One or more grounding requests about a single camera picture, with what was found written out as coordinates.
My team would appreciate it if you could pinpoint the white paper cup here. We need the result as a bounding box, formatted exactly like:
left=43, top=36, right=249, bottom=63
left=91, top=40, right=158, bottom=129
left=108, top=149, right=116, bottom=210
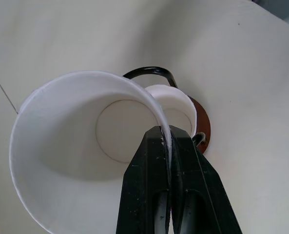
left=9, top=70, right=172, bottom=234
left=144, top=84, right=198, bottom=135

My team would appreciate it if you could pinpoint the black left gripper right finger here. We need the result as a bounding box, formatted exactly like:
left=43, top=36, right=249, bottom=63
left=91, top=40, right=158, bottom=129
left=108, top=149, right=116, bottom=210
left=169, top=125, right=243, bottom=234

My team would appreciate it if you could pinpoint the black wire cup holder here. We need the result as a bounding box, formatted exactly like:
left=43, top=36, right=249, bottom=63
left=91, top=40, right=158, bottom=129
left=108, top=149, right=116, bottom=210
left=122, top=65, right=212, bottom=154

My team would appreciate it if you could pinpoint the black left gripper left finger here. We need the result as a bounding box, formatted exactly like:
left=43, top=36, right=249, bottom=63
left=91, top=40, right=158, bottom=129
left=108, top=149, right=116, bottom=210
left=116, top=125, right=171, bottom=234

